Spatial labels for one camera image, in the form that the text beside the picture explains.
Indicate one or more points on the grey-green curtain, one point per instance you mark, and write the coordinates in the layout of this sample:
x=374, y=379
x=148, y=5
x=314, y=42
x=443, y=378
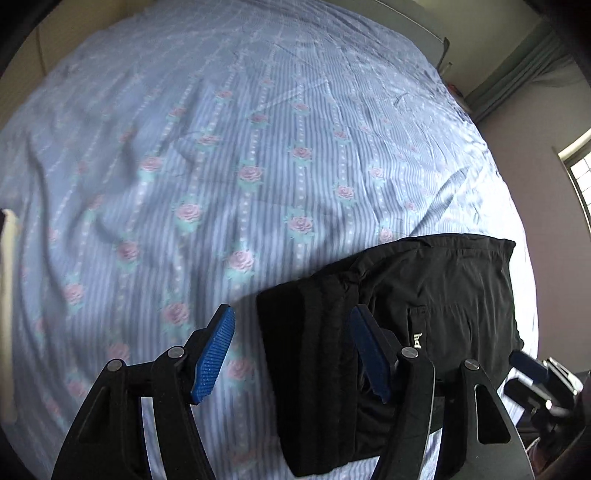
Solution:
x=517, y=69

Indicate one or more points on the grey bed headboard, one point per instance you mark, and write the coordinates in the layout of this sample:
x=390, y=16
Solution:
x=406, y=27

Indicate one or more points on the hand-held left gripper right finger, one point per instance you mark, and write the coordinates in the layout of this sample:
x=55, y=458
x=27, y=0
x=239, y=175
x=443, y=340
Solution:
x=369, y=353

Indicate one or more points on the window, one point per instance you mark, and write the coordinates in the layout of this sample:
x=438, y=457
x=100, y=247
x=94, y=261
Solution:
x=579, y=177

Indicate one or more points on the black pants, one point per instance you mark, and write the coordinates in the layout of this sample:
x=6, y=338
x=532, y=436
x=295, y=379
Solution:
x=415, y=295

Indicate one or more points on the blue floral striped bedsheet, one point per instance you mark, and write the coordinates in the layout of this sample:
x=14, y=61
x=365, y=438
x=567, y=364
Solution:
x=240, y=152

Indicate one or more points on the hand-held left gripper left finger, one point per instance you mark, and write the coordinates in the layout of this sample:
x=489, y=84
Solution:
x=215, y=353

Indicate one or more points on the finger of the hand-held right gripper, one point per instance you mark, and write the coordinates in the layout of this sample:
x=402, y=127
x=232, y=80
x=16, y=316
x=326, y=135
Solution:
x=531, y=364
x=524, y=392

